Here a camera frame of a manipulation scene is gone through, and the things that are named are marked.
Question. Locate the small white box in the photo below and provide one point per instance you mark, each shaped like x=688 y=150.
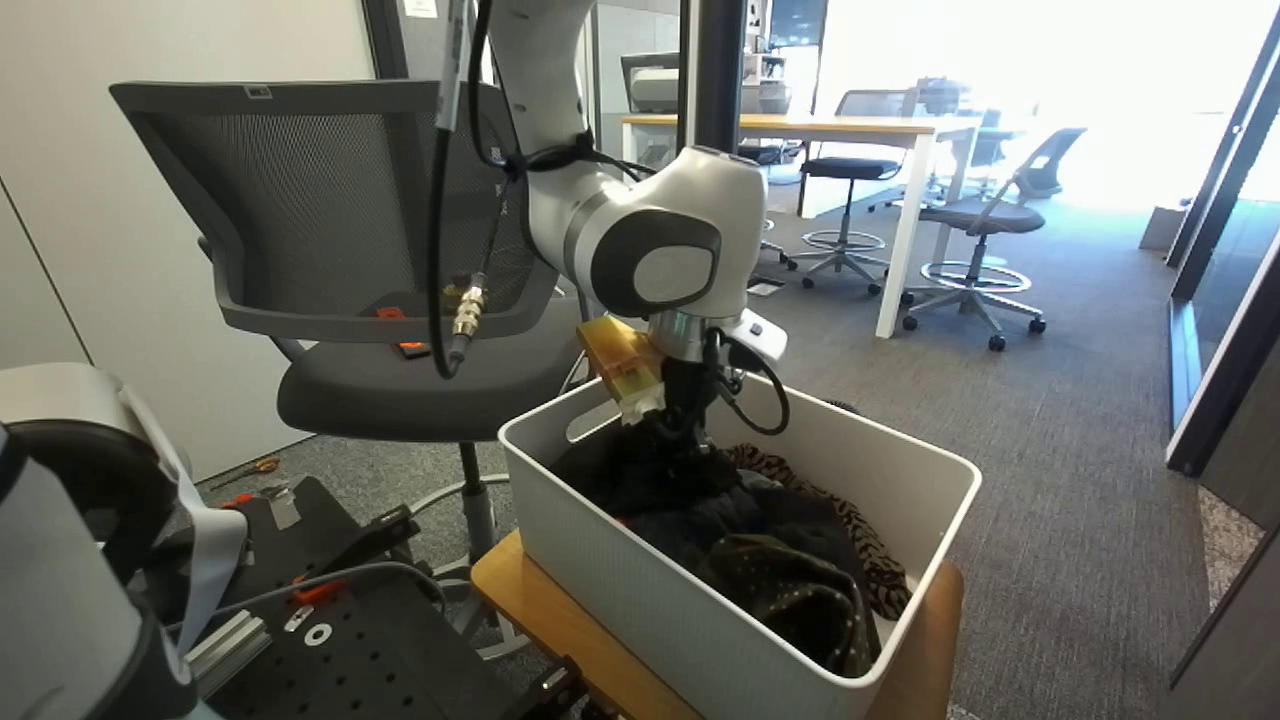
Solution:
x=1163 y=228

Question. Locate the grey printer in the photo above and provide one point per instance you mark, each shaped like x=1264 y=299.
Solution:
x=655 y=88

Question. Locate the grey drafting chair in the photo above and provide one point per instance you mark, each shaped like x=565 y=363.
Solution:
x=985 y=215

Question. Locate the wooden table with white legs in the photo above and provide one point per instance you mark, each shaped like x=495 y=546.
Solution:
x=860 y=127

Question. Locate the black drafting stool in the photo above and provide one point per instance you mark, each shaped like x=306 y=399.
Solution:
x=850 y=168

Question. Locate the grey mesh office chair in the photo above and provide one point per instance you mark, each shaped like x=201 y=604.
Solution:
x=300 y=200

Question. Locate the black head sock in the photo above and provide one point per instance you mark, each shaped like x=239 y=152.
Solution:
x=640 y=485

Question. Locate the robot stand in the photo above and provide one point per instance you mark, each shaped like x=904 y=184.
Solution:
x=370 y=660

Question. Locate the aluminium profile bar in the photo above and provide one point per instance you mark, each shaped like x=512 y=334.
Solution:
x=230 y=645

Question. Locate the black pillar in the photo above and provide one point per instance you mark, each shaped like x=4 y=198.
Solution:
x=718 y=70

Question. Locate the white plastic container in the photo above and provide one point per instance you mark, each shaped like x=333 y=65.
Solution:
x=640 y=590

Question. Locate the leopard print cloth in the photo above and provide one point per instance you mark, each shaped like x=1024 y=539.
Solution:
x=880 y=570

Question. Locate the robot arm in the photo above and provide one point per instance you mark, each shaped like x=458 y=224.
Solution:
x=650 y=215

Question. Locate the orange and black clip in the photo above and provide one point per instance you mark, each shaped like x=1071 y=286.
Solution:
x=405 y=332

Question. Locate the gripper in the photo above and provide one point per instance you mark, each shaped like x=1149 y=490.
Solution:
x=688 y=392

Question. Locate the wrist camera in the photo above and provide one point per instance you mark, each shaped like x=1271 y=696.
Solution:
x=622 y=362

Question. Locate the dark dotted cloth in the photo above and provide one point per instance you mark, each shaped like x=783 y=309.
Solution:
x=800 y=600

